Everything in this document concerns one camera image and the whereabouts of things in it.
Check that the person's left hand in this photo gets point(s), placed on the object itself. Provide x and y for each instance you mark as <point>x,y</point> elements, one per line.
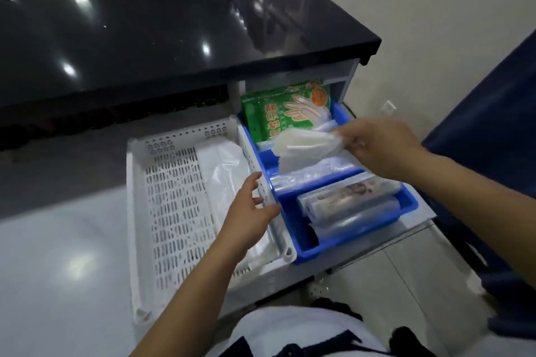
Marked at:
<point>243,223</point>

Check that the white plastic glove bundle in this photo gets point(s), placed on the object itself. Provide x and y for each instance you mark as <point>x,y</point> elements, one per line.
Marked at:
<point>305,147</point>

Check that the person's right forearm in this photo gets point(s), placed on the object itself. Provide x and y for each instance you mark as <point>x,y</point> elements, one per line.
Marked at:
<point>473,197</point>

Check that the white perforated plastic basket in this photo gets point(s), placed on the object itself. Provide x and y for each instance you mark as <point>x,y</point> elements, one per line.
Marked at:
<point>176,202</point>

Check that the green glove packet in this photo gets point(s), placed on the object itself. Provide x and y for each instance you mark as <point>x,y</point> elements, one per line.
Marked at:
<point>272,112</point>

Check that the dark blue cloth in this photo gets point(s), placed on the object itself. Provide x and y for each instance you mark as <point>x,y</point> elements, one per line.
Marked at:
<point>494,126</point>

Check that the folded clear plastic bags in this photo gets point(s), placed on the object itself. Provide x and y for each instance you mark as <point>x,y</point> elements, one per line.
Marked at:
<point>310,177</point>

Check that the person's right fingers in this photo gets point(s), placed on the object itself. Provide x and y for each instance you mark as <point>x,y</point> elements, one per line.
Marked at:
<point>354,130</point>

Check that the black shoe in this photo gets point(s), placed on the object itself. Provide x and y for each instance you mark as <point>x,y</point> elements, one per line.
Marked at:
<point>337,308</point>
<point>408,344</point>

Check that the white wall socket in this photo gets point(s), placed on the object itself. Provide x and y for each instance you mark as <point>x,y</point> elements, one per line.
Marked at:
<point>388,108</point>

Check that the person's right hand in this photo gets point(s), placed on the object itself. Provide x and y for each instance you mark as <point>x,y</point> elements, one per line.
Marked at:
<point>385,147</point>

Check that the person's left thumb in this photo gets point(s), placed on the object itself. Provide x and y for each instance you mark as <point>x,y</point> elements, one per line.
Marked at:
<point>269,213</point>

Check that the white shirt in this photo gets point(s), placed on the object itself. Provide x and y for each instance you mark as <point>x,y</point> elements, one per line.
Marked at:
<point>293,327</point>

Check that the person's left forearm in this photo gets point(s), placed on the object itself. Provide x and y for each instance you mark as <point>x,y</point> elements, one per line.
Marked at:
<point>188,306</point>

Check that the blue plastic bin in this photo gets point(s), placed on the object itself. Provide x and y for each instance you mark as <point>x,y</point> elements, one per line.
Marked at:
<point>293,218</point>

